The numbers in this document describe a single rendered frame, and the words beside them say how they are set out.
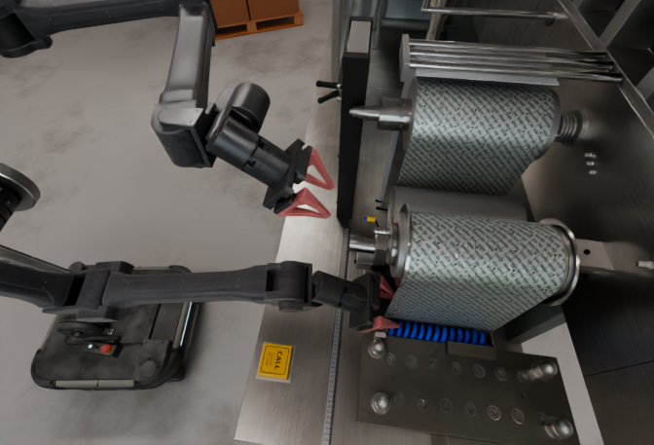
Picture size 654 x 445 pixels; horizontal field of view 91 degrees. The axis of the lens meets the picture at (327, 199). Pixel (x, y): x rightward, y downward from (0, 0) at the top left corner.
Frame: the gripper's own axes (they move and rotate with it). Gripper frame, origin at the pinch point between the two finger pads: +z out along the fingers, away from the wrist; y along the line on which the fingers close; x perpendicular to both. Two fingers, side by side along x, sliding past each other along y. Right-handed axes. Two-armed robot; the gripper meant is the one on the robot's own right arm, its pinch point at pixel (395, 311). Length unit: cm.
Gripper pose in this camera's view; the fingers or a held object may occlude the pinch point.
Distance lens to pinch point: 73.0
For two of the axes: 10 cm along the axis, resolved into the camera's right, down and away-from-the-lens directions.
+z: 8.6, 3.8, 3.4
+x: 4.9, -4.6, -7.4
